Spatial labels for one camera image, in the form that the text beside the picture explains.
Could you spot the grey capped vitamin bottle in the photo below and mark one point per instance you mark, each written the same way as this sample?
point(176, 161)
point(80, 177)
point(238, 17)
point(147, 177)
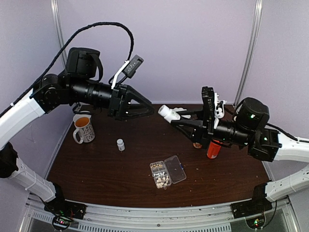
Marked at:
point(197, 145)

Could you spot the aluminium frame post right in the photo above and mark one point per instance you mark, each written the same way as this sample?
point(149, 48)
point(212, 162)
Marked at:
point(258, 10)

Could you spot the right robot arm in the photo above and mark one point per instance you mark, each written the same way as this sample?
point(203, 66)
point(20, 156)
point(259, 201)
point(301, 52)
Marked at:
point(249, 128)

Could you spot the white pills in organizer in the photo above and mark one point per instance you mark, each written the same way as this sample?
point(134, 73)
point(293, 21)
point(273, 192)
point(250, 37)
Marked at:
point(162, 185)

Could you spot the small white pill bottle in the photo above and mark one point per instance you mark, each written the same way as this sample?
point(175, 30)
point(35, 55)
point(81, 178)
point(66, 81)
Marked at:
point(168, 114)

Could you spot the aluminium frame post left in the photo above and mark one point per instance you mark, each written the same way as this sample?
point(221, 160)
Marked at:
point(57, 22)

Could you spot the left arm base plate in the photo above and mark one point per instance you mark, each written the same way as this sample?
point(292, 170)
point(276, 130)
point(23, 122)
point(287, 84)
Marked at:
point(66, 209)

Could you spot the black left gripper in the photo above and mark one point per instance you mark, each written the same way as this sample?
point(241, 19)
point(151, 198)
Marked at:
point(115, 108)

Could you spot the white pills group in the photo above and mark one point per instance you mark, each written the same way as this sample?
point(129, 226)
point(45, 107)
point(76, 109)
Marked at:
point(162, 179)
point(159, 174)

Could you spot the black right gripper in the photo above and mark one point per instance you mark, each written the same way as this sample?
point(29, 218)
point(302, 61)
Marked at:
point(198, 135)

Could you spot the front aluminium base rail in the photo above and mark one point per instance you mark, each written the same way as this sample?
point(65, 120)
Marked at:
point(209, 218)

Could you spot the orange pill bottle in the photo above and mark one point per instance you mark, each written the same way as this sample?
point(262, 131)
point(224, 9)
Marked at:
point(213, 150)

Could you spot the aluminium frame post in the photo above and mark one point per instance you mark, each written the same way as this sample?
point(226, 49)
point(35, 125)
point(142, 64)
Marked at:
point(57, 22)
point(258, 10)

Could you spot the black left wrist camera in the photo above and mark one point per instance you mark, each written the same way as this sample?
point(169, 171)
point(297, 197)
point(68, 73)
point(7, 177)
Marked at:
point(128, 69)

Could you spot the clear plastic pill organizer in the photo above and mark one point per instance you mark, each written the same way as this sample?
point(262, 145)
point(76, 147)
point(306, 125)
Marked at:
point(173, 168)

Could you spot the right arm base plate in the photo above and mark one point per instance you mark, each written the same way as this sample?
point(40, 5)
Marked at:
point(250, 207)

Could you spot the floral mug yellow inside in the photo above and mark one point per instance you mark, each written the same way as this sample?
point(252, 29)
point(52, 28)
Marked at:
point(84, 132)

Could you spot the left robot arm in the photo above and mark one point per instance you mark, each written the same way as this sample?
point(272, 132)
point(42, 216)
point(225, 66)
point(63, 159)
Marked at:
point(76, 84)

